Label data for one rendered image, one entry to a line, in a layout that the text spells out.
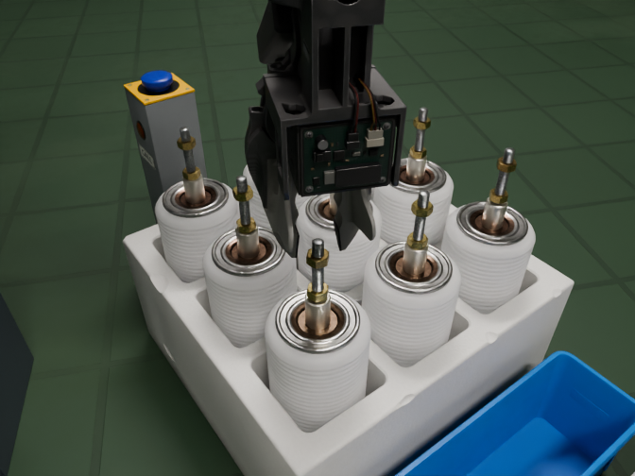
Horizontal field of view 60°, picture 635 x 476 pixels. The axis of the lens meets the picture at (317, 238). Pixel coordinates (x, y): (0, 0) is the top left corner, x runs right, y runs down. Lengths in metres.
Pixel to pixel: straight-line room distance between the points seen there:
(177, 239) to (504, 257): 0.35
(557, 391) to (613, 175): 0.66
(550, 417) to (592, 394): 0.08
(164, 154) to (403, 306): 0.40
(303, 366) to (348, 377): 0.05
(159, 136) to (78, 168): 0.52
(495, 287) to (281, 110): 0.38
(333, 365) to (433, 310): 0.12
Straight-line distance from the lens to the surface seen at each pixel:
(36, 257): 1.05
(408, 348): 0.57
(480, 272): 0.61
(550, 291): 0.67
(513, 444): 0.75
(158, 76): 0.77
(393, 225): 0.68
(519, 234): 0.62
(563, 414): 0.75
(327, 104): 0.30
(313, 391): 0.49
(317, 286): 0.46
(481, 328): 0.61
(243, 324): 0.58
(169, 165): 0.79
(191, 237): 0.63
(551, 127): 1.44
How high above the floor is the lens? 0.62
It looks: 39 degrees down
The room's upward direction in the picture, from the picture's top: straight up
